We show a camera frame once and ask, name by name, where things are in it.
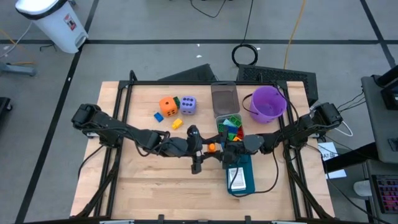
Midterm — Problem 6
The white trash bin black lid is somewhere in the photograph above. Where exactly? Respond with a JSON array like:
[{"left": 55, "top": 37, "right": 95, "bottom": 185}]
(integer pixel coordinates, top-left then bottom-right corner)
[{"left": 15, "top": 0, "right": 90, "bottom": 55}]

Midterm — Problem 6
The white paper sheet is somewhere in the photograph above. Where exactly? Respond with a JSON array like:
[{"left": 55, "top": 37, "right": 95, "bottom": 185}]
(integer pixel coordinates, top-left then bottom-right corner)
[
  {"left": 325, "top": 169, "right": 348, "bottom": 180},
  {"left": 317, "top": 141, "right": 340, "bottom": 162}
]

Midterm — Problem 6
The yellow hanging cable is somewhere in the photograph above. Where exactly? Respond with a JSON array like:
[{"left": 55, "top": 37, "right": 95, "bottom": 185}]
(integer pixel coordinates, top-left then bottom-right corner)
[{"left": 282, "top": 0, "right": 308, "bottom": 70}]

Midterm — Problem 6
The white cylinder object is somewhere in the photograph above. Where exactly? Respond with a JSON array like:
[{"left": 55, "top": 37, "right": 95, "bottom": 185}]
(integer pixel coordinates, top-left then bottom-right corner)
[{"left": 353, "top": 179, "right": 373, "bottom": 198}]

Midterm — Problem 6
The grey metal floor base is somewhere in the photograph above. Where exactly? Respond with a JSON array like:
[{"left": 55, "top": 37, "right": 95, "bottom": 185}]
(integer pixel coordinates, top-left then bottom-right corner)
[{"left": 0, "top": 60, "right": 37, "bottom": 78}]

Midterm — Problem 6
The transparent grey plastic bin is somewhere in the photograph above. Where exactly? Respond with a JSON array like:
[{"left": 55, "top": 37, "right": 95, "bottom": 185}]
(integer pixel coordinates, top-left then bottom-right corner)
[{"left": 210, "top": 81, "right": 241, "bottom": 118}]

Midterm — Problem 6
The purple plastic bucket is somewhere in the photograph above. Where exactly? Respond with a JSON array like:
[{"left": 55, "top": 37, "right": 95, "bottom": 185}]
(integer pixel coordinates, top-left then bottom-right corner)
[{"left": 242, "top": 85, "right": 287, "bottom": 124}]

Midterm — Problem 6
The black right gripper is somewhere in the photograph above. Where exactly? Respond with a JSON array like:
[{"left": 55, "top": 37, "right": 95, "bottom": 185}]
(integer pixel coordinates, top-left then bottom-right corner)
[{"left": 203, "top": 126, "right": 265, "bottom": 170}]

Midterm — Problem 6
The purple foam die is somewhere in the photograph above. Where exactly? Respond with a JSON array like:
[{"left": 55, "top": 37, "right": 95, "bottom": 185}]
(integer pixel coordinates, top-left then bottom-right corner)
[{"left": 180, "top": 95, "right": 198, "bottom": 116}]

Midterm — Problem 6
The dark keyboard desk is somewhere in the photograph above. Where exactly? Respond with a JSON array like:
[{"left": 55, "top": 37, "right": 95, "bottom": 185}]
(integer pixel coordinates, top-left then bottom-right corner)
[{"left": 323, "top": 142, "right": 398, "bottom": 224}]

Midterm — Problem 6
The black perforated case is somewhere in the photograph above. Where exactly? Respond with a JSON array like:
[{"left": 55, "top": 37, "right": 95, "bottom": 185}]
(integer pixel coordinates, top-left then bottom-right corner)
[{"left": 236, "top": 63, "right": 319, "bottom": 107}]

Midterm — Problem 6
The small dark green brick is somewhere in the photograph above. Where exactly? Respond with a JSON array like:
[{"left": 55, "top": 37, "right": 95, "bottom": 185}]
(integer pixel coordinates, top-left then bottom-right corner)
[{"left": 228, "top": 114, "right": 243, "bottom": 128}]

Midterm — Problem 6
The black hanging coiled cable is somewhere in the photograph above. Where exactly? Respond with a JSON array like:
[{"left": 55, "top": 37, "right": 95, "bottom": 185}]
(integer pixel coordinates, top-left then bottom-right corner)
[{"left": 231, "top": 0, "right": 259, "bottom": 67}]

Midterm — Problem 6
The backlit keyboard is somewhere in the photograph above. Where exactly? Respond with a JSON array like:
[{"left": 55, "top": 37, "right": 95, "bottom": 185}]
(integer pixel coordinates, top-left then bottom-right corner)
[{"left": 371, "top": 174, "right": 398, "bottom": 215}]

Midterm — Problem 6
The black floor cable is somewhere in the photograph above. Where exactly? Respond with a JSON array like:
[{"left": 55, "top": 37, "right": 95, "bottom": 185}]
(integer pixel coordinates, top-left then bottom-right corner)
[{"left": 189, "top": 0, "right": 227, "bottom": 19}]

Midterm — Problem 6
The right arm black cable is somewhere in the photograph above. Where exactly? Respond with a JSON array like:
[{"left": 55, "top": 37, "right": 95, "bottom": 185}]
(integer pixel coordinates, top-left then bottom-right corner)
[{"left": 231, "top": 149, "right": 280, "bottom": 198}]

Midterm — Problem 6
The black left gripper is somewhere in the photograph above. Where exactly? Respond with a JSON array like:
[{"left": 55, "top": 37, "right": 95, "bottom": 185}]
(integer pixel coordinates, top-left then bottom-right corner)
[{"left": 185, "top": 125, "right": 209, "bottom": 175}]

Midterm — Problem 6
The orange foam die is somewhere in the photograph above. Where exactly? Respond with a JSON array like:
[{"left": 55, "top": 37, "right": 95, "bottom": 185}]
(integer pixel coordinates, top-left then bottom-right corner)
[{"left": 159, "top": 96, "right": 179, "bottom": 118}]

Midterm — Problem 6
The black angled panel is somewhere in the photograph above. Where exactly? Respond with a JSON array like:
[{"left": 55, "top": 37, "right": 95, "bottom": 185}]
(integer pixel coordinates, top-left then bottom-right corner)
[{"left": 157, "top": 63, "right": 218, "bottom": 83}]

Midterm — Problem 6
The black floor object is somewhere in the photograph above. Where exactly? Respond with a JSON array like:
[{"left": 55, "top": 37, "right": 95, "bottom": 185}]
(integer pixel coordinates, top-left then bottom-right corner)
[{"left": 0, "top": 96, "right": 14, "bottom": 133}]

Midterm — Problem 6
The teal plastic bin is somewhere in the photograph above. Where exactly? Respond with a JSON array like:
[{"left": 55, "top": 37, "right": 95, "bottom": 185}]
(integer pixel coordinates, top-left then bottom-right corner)
[{"left": 224, "top": 154, "right": 256, "bottom": 195}]

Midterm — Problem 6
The white floor cable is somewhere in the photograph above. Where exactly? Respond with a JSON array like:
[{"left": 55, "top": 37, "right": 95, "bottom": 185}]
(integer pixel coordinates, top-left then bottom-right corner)
[{"left": 310, "top": 105, "right": 354, "bottom": 138}]

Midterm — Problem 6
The light grey plastic bin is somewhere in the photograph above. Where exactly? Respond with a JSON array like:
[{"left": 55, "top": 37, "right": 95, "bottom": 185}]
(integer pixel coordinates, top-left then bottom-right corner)
[{"left": 215, "top": 113, "right": 246, "bottom": 147}]

